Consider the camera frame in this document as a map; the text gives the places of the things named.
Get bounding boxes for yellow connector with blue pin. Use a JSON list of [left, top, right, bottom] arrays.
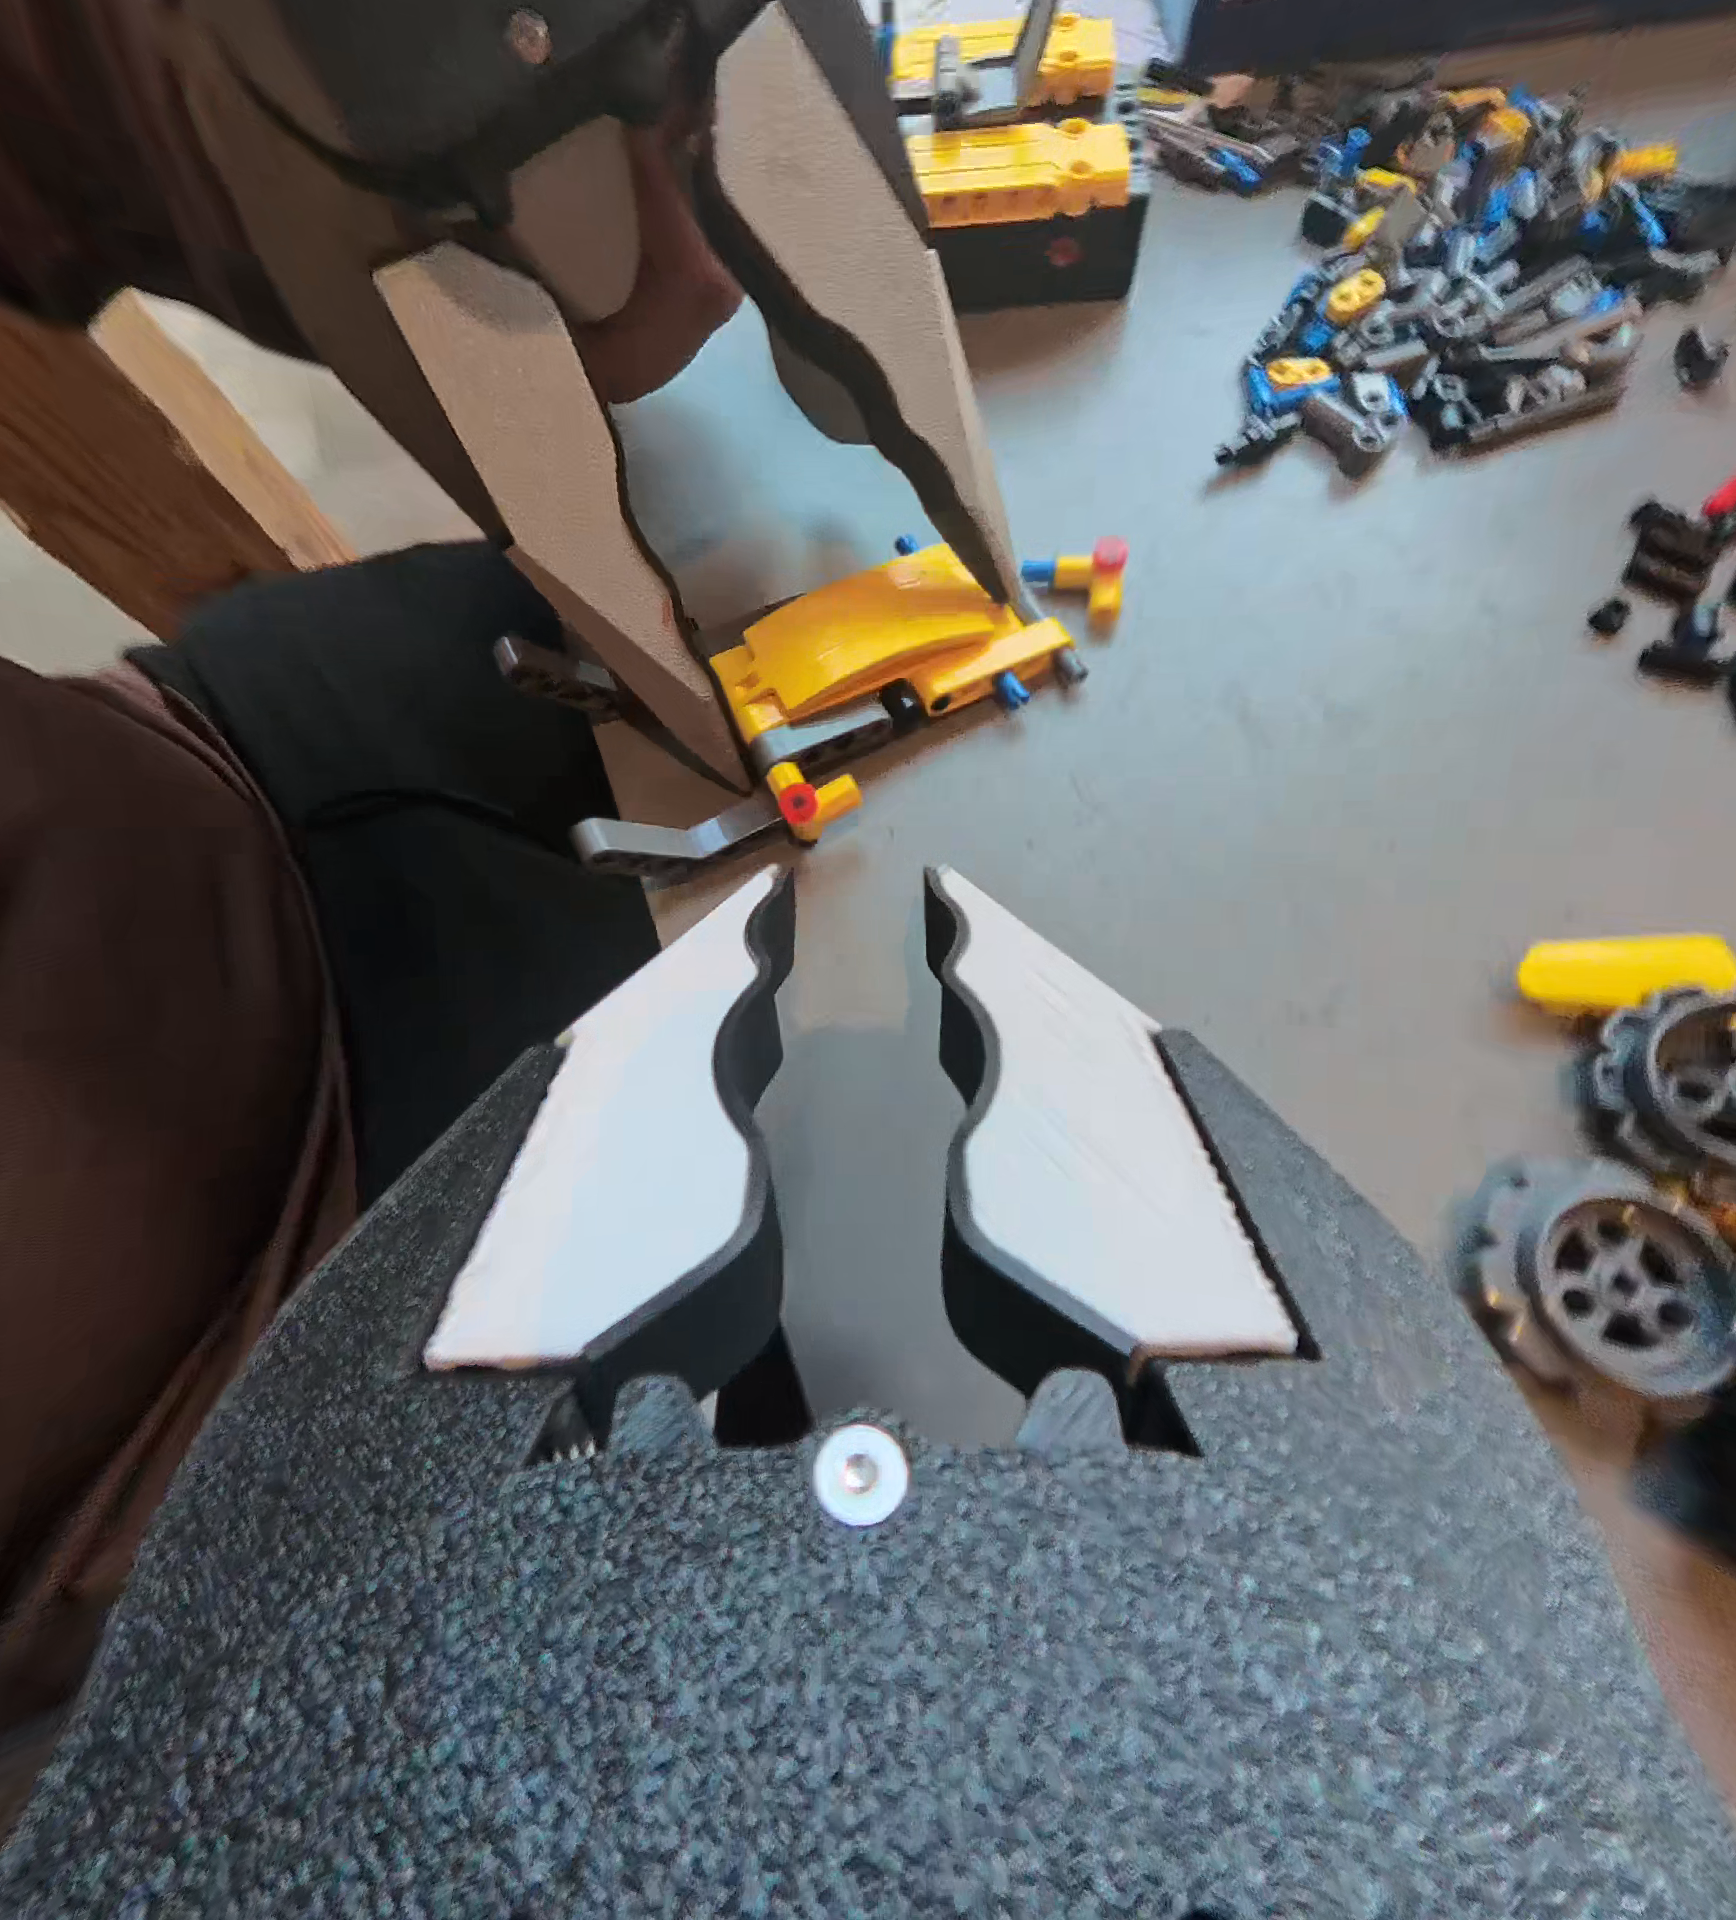
[[1021, 538, 1131, 626]]

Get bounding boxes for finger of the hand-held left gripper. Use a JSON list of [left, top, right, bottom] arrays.
[[694, 0, 1019, 619], [374, 235, 749, 799]]

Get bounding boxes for yellow and grey brick assembly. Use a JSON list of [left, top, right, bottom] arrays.
[[493, 541, 1085, 879]]

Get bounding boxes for yellow curved panel piece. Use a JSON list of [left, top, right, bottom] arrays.
[[1515, 935, 1736, 1015]]

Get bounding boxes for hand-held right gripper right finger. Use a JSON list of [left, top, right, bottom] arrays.
[[921, 869, 1308, 1437]]

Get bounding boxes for large grey wheel hub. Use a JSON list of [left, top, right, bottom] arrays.
[[1580, 991, 1736, 1202]]

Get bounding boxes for grey desk with wooden edge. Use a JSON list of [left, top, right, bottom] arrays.
[[583, 0, 1736, 1920]]

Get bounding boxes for pile of blue grey connectors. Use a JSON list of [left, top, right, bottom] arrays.
[[1138, 77, 1736, 477]]

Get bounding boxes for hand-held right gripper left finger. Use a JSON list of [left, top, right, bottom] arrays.
[[424, 870, 802, 1429]]

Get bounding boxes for black and yellow brick block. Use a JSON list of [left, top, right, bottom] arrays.
[[883, 0, 1151, 312]]

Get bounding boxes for small grey wheel hub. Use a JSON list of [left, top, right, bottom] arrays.
[[1460, 1163, 1736, 1398]]

